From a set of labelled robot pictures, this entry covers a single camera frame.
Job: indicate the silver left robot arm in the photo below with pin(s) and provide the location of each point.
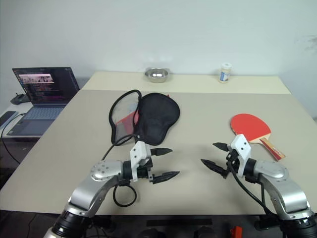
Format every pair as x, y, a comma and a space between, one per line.
99, 183

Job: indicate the black smartphone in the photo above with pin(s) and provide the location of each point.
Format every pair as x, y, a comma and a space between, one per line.
7, 117

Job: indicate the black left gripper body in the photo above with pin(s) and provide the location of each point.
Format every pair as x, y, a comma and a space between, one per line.
144, 171

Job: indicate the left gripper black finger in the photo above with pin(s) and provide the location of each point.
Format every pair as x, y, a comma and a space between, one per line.
161, 151
164, 176

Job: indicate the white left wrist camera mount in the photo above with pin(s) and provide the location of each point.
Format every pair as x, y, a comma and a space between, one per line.
138, 151

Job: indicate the small white plastic bottle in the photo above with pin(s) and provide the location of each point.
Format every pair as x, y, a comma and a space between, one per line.
225, 74

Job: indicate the red table tennis paddle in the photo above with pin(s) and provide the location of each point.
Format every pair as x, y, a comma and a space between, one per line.
250, 126

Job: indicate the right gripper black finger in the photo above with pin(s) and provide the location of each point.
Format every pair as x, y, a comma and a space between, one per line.
222, 146
214, 166

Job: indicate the stainless steel bowl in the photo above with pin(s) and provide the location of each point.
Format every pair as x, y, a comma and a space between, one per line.
157, 75

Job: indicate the small orange block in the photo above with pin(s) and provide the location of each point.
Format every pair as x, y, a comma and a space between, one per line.
236, 232

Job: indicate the open grey laptop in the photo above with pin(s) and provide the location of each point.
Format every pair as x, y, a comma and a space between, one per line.
47, 86

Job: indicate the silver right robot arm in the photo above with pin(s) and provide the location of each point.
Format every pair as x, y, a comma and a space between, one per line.
280, 181

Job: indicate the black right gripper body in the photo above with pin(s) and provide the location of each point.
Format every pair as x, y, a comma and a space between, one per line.
234, 161

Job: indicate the black mesh paddle case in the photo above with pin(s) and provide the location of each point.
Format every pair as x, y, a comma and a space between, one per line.
158, 116

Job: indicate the black handheld controller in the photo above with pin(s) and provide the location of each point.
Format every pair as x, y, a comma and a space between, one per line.
19, 99

